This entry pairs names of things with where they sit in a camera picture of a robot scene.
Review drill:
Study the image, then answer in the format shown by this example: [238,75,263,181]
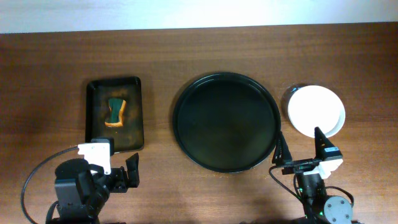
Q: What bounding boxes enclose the black round tray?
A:
[172,72,281,173]

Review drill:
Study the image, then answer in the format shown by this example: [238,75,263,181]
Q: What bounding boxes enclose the orange green scrub sponge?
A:
[104,98,126,128]

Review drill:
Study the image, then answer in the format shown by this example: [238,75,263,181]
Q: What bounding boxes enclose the black rectangular tray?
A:
[85,76,144,153]

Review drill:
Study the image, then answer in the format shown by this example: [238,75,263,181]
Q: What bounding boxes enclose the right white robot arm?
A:
[269,127,355,224]

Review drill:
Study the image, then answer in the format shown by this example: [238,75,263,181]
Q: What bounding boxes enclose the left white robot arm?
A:
[45,153,140,223]

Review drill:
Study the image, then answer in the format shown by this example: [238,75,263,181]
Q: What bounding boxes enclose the cream plate top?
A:
[287,85,346,138]

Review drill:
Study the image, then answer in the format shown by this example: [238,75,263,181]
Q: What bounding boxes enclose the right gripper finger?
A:
[272,131,292,164]
[315,127,343,161]

